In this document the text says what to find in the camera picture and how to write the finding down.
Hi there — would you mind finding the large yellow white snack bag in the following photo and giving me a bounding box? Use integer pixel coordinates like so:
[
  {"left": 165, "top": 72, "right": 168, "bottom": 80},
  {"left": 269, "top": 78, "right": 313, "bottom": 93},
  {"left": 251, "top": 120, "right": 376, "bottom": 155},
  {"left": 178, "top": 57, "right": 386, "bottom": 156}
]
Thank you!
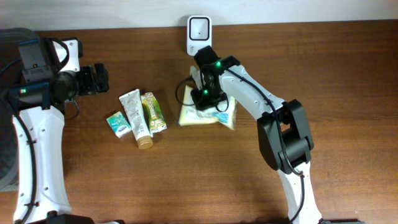
[{"left": 175, "top": 66, "right": 238, "bottom": 130}]

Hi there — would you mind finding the white cosmetic tube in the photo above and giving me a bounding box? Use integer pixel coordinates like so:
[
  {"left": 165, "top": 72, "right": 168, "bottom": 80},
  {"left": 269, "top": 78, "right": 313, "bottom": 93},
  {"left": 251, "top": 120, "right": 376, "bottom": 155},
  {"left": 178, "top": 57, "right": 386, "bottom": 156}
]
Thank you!
[{"left": 119, "top": 89, "right": 153, "bottom": 149}]

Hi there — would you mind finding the teal tissue pack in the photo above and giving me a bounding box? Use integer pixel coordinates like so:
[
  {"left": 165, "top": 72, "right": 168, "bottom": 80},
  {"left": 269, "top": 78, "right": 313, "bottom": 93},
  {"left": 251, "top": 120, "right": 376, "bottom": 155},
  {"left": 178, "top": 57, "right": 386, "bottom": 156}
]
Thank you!
[{"left": 106, "top": 111, "right": 131, "bottom": 138}]

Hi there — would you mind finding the green yellow snack bar wrapper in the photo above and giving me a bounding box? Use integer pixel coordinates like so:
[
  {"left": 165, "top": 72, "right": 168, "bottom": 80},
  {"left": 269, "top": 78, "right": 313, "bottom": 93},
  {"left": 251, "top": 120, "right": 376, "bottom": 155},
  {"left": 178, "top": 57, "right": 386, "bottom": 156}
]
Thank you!
[{"left": 141, "top": 92, "right": 167, "bottom": 134}]

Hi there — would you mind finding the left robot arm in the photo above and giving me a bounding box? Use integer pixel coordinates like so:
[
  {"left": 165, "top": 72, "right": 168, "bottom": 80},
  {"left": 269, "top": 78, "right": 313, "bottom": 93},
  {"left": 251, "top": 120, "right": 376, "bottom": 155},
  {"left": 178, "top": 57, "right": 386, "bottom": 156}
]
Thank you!
[{"left": 2, "top": 37, "right": 109, "bottom": 223}]

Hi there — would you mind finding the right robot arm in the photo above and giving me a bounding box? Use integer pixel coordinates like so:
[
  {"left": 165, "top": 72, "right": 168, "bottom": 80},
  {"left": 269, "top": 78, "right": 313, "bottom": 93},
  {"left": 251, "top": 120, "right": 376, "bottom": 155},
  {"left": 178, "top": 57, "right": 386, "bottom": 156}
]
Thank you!
[{"left": 193, "top": 45, "right": 327, "bottom": 224}]

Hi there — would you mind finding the white barcode scanner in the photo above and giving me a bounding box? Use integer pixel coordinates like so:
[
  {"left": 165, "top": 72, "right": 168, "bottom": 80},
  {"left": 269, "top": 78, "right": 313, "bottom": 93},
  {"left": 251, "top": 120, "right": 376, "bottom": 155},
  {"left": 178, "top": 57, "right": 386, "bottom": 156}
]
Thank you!
[{"left": 187, "top": 16, "right": 212, "bottom": 56}]

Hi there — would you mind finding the grey plastic mesh basket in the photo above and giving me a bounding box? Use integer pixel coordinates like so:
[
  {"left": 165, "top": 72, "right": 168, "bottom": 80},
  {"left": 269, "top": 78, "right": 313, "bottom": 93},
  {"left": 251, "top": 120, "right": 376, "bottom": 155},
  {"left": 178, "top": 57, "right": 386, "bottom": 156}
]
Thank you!
[{"left": 1, "top": 27, "right": 37, "bottom": 192}]

